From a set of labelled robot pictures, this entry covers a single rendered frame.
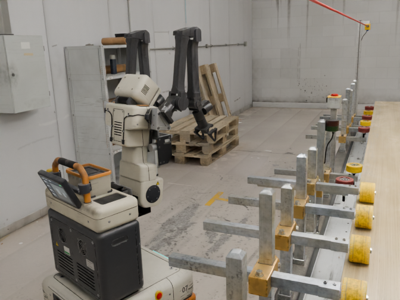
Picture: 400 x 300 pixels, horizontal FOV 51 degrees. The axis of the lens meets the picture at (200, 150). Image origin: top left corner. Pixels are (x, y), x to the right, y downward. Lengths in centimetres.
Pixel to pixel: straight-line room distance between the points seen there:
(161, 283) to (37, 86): 209
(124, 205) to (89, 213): 17
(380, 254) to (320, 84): 852
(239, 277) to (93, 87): 348
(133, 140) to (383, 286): 147
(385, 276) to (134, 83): 155
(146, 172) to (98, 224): 46
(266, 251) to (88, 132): 339
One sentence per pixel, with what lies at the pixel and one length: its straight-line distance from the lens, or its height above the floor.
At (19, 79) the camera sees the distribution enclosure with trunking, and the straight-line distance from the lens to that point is 365.
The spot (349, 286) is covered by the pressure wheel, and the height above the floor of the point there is 98.
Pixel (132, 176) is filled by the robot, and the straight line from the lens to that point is 237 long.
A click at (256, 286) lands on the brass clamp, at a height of 95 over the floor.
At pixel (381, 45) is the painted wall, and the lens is 967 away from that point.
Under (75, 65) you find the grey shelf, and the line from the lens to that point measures 431.
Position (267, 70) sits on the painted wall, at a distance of 1001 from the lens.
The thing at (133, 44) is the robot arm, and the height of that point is 154.
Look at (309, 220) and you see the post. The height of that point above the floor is 78.
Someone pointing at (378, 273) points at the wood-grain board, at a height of 90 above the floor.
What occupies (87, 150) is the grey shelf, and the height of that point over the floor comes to 52.
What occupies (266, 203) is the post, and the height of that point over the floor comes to 114.
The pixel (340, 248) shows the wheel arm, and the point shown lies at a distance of 133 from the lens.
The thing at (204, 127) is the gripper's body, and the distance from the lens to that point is 238.
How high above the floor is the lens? 154
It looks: 14 degrees down
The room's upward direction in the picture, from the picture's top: 2 degrees counter-clockwise
